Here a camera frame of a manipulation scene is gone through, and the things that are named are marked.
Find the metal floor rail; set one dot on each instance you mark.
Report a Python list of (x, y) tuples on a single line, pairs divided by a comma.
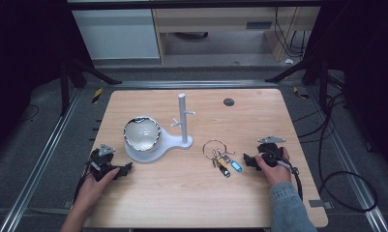
[(36, 170), (346, 161)]

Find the grey round table grommet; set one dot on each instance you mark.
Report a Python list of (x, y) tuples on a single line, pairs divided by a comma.
[(228, 102)]

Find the person's right hand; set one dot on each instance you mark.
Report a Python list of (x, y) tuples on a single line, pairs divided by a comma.
[(275, 174)]

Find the yellow and black tape strip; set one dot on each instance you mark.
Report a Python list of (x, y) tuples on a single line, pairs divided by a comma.
[(97, 95), (300, 93)]

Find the small white floor object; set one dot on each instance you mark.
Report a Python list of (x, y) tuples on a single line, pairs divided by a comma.
[(289, 61)]

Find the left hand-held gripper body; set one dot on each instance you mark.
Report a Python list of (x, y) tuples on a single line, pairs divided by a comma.
[(105, 161)]

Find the black metal stand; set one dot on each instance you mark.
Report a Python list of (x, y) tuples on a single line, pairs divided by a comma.
[(65, 87), (322, 80)]

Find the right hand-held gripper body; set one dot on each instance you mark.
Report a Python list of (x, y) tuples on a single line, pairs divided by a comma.
[(271, 153)]

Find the grey metal table bracket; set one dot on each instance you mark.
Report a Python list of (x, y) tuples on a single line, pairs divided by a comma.
[(320, 203)]

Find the shiny silver bowl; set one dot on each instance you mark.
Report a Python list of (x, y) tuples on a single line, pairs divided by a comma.
[(142, 134)]

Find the person's left hand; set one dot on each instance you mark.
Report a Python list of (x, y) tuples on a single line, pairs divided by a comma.
[(92, 188)]

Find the white cabinet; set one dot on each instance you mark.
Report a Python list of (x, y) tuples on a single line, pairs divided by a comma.
[(117, 35)]

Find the white stand with pegs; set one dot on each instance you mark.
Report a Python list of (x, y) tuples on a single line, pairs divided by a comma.
[(175, 142)]

